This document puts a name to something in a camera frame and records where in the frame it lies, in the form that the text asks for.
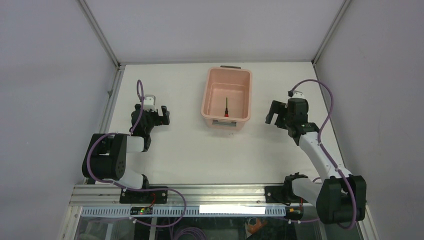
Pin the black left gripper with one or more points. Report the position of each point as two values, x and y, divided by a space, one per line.
161 120

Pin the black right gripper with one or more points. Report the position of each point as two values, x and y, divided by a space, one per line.
278 107

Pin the red black screwdriver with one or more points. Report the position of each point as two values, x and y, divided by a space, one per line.
226 111

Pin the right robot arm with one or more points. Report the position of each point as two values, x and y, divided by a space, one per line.
341 196

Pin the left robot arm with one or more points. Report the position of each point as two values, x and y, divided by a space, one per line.
106 158

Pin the pink plastic bin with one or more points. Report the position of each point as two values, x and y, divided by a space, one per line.
236 84

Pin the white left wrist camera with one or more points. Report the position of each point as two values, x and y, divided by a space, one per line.
149 103

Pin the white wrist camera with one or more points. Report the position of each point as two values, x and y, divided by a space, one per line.
298 95
149 103

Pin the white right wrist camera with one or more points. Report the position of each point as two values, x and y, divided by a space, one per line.
298 95

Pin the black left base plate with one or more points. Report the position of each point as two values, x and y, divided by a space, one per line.
156 195

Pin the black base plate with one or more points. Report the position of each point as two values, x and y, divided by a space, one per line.
281 194
156 195

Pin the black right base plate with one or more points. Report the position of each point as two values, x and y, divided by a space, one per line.
281 194

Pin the aluminium front rail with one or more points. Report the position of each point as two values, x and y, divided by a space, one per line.
195 194

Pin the slotted cable duct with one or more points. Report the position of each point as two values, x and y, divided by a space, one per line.
188 211

